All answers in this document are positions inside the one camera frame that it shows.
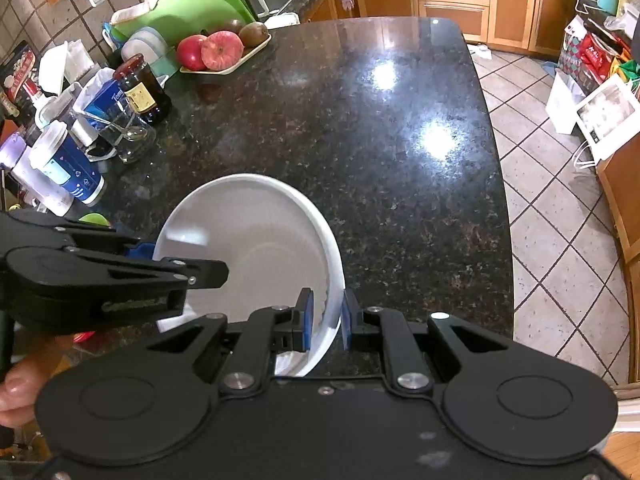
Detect blue paper cup with lid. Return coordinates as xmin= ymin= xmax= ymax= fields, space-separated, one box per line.
xmin=29 ymin=121 xmax=107 ymax=206

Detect blue tissue pack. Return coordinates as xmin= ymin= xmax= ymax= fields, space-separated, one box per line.
xmin=82 ymin=80 xmax=131 ymax=126

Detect white ribbed bowl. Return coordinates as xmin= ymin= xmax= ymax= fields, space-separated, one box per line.
xmin=152 ymin=174 xmax=346 ymax=378

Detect beige fruit tray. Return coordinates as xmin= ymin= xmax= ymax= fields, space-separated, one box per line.
xmin=179 ymin=30 xmax=273 ymax=76

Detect white cloth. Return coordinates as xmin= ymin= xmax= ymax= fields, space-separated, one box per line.
xmin=110 ymin=0 xmax=161 ymax=23

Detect dark sauce jar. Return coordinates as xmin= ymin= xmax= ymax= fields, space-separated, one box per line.
xmin=112 ymin=54 xmax=173 ymax=126

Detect purple water bottle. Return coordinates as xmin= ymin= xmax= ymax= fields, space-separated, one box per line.
xmin=0 ymin=132 xmax=76 ymax=216

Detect dark printed snack box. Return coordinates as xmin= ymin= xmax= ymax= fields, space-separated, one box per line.
xmin=0 ymin=40 xmax=41 ymax=121

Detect person's left hand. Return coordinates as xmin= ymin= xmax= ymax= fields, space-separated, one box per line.
xmin=0 ymin=335 xmax=76 ymax=426

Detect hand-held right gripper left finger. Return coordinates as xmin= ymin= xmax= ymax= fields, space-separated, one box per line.
xmin=134 ymin=287 xmax=315 ymax=397

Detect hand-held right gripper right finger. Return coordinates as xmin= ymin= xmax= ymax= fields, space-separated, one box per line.
xmin=341 ymin=290 xmax=516 ymax=395

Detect white plastic bag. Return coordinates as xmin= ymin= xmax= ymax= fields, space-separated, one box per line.
xmin=37 ymin=40 xmax=96 ymax=96

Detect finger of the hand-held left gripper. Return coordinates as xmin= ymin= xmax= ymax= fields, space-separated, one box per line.
xmin=5 ymin=246 xmax=230 ymax=306
xmin=0 ymin=209 xmax=157 ymax=262

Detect white framed board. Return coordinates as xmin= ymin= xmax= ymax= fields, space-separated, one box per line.
xmin=575 ymin=77 xmax=640 ymax=161

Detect dark red apple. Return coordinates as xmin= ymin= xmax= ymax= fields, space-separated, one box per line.
xmin=176 ymin=35 xmax=208 ymax=72

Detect green cutting board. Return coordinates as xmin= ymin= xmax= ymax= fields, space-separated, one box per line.
xmin=111 ymin=0 xmax=251 ymax=43

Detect red streaked apple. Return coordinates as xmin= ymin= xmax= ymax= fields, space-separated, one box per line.
xmin=201 ymin=31 xmax=246 ymax=72

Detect white lidded container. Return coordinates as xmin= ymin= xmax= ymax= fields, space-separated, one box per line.
xmin=120 ymin=27 xmax=166 ymax=66

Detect red printed bag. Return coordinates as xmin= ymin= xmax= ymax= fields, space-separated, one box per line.
xmin=557 ymin=15 xmax=631 ymax=86

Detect clear glass cup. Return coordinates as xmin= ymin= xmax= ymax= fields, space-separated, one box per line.
xmin=97 ymin=110 xmax=157 ymax=165

